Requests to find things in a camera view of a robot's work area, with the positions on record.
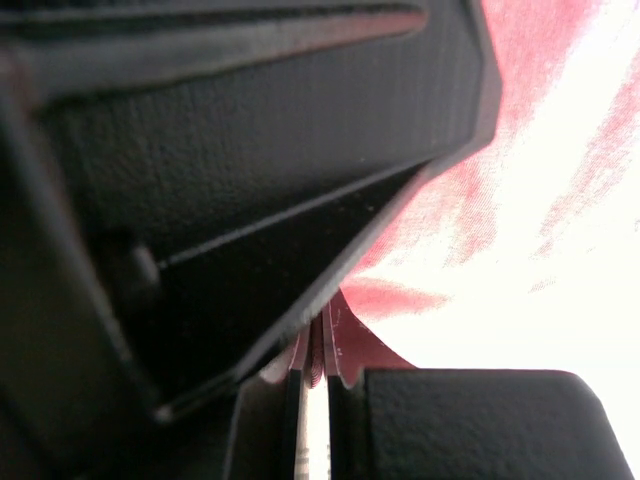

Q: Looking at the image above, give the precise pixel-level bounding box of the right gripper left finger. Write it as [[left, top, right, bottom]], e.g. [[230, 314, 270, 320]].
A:
[[227, 329, 306, 480]]

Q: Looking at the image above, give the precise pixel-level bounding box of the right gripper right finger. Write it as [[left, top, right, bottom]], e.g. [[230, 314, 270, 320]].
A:
[[320, 294, 632, 479]]

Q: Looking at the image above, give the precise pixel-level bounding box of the red t shirt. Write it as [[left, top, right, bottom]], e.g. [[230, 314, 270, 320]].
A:
[[259, 0, 640, 391]]

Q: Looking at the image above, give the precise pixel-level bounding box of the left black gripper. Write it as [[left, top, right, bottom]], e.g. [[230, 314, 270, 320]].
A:
[[1, 1, 501, 479]]

